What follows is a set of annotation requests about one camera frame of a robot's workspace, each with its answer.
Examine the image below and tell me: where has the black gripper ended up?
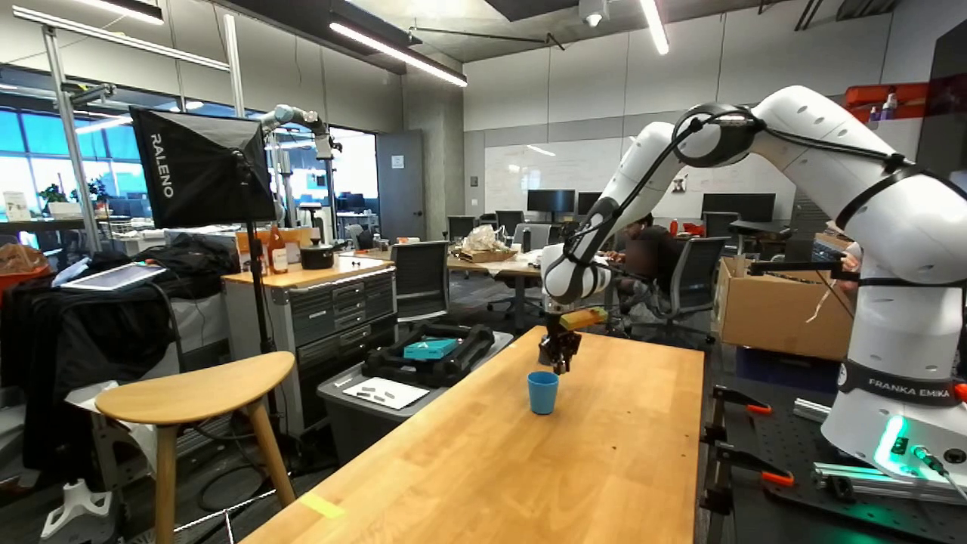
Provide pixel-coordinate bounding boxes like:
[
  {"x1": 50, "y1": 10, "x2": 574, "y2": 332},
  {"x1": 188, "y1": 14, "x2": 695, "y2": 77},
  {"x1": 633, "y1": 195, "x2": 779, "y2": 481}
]
[{"x1": 534, "y1": 310, "x2": 585, "y2": 380}]

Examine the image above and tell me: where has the black light stand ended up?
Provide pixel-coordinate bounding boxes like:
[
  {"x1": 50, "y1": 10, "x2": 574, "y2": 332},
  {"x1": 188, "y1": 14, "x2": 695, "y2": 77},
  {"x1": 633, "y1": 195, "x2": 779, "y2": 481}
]
[{"x1": 242, "y1": 215, "x2": 276, "y2": 355}]

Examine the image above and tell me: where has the black case teal lid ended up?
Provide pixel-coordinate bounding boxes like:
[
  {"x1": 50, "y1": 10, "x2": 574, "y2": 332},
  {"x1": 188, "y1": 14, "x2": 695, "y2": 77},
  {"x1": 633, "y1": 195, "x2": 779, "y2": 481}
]
[{"x1": 360, "y1": 320, "x2": 499, "y2": 389}]

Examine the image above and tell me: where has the wide dark computer monitor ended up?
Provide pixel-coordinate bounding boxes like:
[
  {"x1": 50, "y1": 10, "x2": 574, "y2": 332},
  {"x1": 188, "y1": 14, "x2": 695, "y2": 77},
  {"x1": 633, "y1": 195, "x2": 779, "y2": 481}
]
[{"x1": 702, "y1": 190, "x2": 779, "y2": 225}]

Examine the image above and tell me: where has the grey door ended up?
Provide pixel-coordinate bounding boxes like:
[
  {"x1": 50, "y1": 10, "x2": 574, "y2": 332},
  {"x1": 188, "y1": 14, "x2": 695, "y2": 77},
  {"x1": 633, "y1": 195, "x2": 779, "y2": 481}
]
[{"x1": 373, "y1": 129, "x2": 430, "y2": 242}]

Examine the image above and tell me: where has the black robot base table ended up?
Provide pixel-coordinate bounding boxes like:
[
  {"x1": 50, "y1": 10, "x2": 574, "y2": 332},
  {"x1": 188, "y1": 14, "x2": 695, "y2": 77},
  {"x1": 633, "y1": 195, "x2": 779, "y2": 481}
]
[{"x1": 699, "y1": 345, "x2": 967, "y2": 544}]

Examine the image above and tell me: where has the seated person dark hair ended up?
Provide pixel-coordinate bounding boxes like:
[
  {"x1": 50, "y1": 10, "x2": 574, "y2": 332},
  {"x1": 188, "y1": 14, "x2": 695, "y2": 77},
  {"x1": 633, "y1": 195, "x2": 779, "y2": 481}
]
[{"x1": 628, "y1": 220, "x2": 689, "y2": 306}]

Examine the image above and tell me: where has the grey drawer cabinet wooden top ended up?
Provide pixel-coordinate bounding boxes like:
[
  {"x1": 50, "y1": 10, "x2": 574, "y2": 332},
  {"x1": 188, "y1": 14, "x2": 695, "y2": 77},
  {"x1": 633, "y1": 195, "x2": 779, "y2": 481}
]
[{"x1": 220, "y1": 252, "x2": 399, "y2": 438}]

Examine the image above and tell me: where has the cardboard box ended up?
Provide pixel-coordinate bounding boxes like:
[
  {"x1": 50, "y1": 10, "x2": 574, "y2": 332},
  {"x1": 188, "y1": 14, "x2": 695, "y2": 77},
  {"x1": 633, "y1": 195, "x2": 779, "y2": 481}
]
[{"x1": 717, "y1": 252, "x2": 857, "y2": 361}]

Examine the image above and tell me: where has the yellow bag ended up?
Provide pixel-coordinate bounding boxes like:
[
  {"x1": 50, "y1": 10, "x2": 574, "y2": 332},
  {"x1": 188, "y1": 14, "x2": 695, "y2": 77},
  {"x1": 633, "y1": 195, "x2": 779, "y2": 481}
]
[{"x1": 560, "y1": 308, "x2": 611, "y2": 332}]

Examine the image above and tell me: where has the black softbox light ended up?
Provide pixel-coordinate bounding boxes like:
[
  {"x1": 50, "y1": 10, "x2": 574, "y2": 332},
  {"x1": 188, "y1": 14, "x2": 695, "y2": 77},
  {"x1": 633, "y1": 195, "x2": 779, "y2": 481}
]
[{"x1": 127, "y1": 106, "x2": 279, "y2": 230}]

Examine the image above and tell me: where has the aluminium extrusion rail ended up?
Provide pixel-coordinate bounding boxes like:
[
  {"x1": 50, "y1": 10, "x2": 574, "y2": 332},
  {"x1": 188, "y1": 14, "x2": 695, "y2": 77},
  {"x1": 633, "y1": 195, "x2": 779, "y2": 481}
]
[
  {"x1": 792, "y1": 394, "x2": 834, "y2": 422},
  {"x1": 811, "y1": 459, "x2": 954, "y2": 506}
]

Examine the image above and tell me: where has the white stand base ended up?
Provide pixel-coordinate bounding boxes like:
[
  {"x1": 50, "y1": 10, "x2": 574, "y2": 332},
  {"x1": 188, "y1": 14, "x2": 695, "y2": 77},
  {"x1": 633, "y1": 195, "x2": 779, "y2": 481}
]
[{"x1": 40, "y1": 478, "x2": 113, "y2": 542}]

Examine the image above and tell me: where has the black pot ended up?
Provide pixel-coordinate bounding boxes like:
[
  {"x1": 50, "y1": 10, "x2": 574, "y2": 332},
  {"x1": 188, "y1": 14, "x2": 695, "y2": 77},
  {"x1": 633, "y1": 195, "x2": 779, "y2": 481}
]
[{"x1": 300, "y1": 242, "x2": 339, "y2": 273}]

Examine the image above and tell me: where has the white flat board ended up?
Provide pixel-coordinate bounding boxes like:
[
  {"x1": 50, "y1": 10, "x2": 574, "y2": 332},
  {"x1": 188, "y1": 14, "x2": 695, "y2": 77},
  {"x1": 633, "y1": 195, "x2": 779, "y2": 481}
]
[{"x1": 58, "y1": 258, "x2": 169, "y2": 295}]

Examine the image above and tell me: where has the light blue plastic cup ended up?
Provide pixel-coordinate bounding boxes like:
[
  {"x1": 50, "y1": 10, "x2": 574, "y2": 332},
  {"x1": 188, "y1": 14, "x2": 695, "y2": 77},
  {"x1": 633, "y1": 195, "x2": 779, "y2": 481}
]
[{"x1": 526, "y1": 368, "x2": 562, "y2": 420}]

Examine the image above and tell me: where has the wooden background table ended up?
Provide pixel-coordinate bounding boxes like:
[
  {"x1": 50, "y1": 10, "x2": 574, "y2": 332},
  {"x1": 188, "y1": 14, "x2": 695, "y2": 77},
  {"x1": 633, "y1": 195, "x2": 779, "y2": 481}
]
[{"x1": 448, "y1": 250, "x2": 547, "y2": 327}]

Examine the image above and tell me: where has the grey office chair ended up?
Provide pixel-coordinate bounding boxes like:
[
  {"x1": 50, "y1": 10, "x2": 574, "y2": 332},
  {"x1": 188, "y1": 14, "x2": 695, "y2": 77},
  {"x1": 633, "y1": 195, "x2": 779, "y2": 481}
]
[{"x1": 661, "y1": 236, "x2": 730, "y2": 329}]

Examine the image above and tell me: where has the black jacket pile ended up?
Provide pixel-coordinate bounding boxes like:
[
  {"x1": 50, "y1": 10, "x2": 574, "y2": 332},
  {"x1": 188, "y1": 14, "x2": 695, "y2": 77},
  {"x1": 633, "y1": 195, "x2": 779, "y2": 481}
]
[{"x1": 148, "y1": 236, "x2": 242, "y2": 303}]

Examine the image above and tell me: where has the black clamp orange handle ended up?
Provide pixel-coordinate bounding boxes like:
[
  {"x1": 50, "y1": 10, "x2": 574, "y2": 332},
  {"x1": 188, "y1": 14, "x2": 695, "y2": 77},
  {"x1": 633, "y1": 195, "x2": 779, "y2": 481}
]
[
  {"x1": 702, "y1": 442, "x2": 797, "y2": 516},
  {"x1": 708, "y1": 383, "x2": 776, "y2": 446}
]

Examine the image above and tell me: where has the red wall banner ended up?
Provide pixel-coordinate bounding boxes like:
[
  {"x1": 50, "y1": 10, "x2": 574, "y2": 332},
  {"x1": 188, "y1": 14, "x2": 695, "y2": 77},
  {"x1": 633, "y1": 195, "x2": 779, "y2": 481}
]
[{"x1": 841, "y1": 74, "x2": 967, "y2": 127}]

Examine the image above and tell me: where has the white paper sheet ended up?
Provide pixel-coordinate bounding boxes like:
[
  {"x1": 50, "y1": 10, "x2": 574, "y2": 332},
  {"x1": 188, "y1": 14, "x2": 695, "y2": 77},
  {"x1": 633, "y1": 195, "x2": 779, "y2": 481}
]
[{"x1": 341, "y1": 374, "x2": 433, "y2": 410}]

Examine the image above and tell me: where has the wooden stool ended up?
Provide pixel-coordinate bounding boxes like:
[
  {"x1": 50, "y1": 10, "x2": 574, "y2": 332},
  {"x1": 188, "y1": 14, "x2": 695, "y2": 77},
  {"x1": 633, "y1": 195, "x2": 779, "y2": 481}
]
[{"x1": 94, "y1": 348, "x2": 302, "y2": 544}]

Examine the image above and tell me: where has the black hanging cloth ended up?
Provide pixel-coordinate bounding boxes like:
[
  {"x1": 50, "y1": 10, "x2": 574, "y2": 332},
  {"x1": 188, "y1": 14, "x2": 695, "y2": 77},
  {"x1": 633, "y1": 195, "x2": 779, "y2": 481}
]
[{"x1": 0, "y1": 282, "x2": 184, "y2": 478}]

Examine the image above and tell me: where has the amber bottle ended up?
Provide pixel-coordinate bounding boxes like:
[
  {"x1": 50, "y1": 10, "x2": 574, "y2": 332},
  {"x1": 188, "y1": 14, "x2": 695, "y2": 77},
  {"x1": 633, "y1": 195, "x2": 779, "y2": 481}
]
[{"x1": 265, "y1": 225, "x2": 290, "y2": 279}]

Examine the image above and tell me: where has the wall whiteboard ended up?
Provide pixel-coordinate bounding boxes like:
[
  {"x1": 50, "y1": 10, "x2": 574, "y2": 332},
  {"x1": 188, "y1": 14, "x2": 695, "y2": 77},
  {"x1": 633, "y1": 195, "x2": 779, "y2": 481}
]
[{"x1": 480, "y1": 137, "x2": 628, "y2": 218}]

